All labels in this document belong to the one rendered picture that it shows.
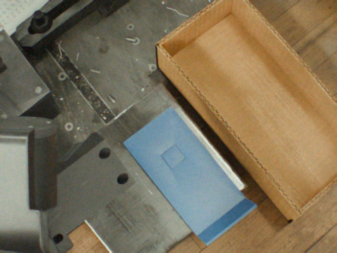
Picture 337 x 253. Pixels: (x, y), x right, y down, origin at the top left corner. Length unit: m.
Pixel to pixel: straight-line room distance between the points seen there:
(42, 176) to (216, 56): 0.43
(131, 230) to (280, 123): 0.22
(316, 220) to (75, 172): 0.37
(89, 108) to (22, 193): 0.41
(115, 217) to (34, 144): 0.34
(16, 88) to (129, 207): 0.18
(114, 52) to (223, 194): 0.22
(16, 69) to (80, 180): 0.27
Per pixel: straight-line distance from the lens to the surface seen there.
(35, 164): 0.45
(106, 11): 0.86
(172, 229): 0.78
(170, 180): 0.78
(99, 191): 0.53
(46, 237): 0.47
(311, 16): 0.89
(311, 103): 0.84
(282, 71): 0.84
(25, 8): 0.84
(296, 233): 0.81
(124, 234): 0.78
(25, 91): 0.76
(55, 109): 0.81
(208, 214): 0.77
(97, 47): 0.86
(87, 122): 0.83
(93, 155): 0.52
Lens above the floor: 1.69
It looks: 75 degrees down
